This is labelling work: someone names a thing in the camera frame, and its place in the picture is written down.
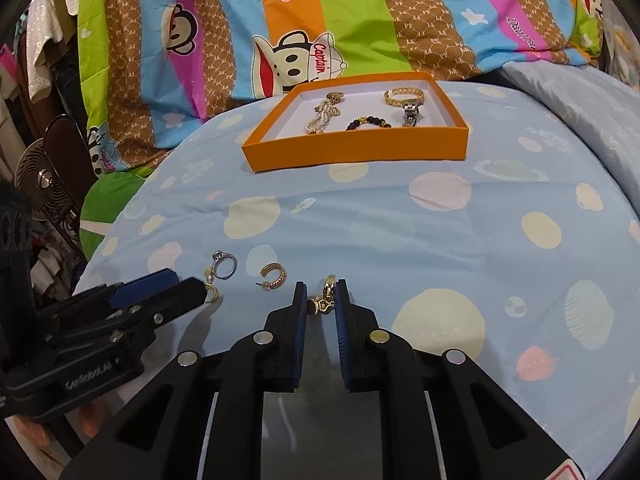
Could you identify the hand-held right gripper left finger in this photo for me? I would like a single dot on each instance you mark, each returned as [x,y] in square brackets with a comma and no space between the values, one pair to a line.
[299,335]

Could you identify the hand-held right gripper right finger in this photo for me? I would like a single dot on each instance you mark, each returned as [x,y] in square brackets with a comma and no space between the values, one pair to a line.
[342,335]

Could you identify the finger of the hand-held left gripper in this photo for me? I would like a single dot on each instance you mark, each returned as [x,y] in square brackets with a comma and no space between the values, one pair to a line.
[175,300]
[142,287]

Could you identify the gold drop earring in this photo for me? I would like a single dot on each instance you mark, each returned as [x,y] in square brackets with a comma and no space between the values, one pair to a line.
[316,306]

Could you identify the pearl drop earring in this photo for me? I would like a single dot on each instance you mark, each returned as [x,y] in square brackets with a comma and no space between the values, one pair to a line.
[214,296]

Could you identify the orange cardboard box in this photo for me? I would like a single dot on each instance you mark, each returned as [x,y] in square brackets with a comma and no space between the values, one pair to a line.
[350,152]

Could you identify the silver wristwatch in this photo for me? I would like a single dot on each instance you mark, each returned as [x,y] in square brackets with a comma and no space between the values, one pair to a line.
[410,119]

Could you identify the gold wristwatch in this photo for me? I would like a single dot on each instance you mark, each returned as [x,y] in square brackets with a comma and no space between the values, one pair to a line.
[336,96]

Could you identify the gold bangle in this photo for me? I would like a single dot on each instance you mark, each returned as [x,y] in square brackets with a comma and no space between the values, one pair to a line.
[400,101]

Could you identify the person's left hand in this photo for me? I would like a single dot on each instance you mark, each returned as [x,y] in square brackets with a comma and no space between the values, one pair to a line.
[30,435]

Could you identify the gold hoop earring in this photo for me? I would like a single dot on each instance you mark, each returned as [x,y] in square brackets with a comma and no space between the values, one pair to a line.
[281,277]

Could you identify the green pillow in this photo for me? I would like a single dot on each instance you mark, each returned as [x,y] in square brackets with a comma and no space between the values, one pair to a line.
[105,205]

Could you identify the dark wooden chair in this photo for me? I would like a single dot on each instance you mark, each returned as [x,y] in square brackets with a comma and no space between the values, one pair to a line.
[75,150]

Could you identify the small electric fan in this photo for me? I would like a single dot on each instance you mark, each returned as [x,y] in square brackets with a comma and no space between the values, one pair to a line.
[35,170]

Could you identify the hanging clothes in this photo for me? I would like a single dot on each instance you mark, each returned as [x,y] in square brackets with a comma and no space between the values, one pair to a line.
[45,60]

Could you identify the striped cartoon monkey blanket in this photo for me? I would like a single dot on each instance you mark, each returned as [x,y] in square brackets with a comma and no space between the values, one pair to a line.
[350,20]

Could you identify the pale blue quilt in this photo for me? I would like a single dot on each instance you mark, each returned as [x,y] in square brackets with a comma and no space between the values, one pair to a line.
[600,110]

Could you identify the floral cloth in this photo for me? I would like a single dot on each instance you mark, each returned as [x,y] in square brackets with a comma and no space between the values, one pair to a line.
[617,40]

